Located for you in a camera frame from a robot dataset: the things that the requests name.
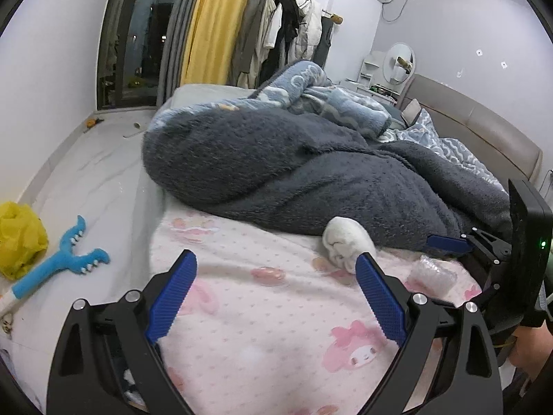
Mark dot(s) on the blue wavy patterned quilt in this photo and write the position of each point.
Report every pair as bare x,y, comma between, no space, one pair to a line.
449,147

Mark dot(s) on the beige hanging coat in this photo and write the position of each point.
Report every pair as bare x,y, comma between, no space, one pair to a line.
263,39

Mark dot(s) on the grey curtain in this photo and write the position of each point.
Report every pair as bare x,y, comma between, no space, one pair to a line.
177,30
248,30

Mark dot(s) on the blue patterned fleece blanket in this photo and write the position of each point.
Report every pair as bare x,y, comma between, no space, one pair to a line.
328,103

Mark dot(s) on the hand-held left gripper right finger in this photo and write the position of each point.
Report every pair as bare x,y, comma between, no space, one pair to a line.
380,302

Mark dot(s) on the round mirror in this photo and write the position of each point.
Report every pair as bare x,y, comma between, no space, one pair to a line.
397,52

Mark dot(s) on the white sock ball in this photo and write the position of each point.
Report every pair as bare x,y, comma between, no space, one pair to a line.
345,237

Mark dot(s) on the clear bubble wrap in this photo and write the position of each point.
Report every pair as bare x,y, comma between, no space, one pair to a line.
432,274

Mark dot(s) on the pink printed bed sheet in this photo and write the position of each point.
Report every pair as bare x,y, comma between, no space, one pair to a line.
268,311

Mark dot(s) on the white puffer jacket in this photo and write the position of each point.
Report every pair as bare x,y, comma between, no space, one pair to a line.
309,21

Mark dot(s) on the dark grey fleece blanket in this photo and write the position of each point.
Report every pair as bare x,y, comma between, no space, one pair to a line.
281,173

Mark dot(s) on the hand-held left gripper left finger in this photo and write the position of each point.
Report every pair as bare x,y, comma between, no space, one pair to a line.
173,302

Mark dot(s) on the person's right forearm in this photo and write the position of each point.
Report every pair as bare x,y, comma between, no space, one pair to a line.
533,350

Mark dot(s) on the yellow plastic bag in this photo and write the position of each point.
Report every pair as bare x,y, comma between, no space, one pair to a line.
21,237

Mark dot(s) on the beige padded headboard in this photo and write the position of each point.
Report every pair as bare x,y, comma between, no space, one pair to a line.
475,125

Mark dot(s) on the dark hanging trousers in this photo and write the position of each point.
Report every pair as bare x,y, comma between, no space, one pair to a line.
322,41

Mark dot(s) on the yellow curtain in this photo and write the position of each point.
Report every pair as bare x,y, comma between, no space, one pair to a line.
216,21

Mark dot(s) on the blue claw toy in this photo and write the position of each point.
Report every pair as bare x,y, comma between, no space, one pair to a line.
56,263

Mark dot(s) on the grey mattress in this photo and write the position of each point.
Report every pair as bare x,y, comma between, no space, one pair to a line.
207,93

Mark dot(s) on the black hanging garment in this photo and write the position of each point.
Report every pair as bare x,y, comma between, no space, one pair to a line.
287,13

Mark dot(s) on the white dressing table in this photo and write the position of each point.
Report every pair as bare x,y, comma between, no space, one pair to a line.
371,62

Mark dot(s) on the dark window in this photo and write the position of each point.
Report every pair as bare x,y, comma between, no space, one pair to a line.
142,30

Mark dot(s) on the beige pillow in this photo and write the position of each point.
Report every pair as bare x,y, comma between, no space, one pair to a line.
410,110

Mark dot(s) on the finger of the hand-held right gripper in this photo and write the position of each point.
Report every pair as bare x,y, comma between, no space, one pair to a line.
484,295
449,244

